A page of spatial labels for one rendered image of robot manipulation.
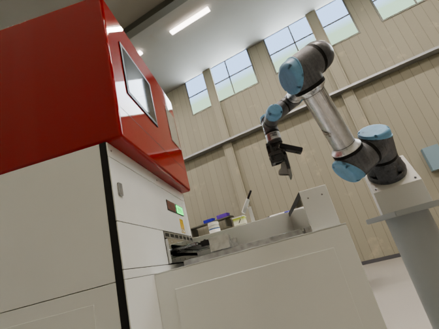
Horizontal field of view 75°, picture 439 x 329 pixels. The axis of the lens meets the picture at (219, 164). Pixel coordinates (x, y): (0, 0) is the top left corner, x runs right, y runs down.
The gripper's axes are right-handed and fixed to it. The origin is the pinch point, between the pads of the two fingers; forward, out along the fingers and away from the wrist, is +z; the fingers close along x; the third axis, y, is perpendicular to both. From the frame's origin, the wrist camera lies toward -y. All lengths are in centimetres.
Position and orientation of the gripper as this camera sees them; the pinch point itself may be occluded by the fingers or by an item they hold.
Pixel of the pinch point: (291, 176)
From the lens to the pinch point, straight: 145.6
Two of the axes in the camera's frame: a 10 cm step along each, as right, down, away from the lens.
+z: 2.4, 9.1, -3.2
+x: -1.6, -2.9, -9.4
